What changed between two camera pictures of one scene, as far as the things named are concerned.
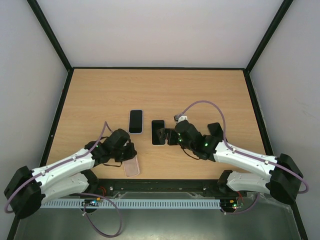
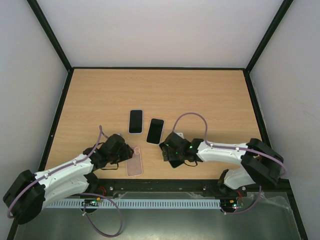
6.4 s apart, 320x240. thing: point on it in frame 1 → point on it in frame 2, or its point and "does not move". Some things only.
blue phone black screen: (135, 122) does not move
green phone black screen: (216, 131) → (175, 163)
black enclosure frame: (69, 72) does not move
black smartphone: (136, 121) does not move
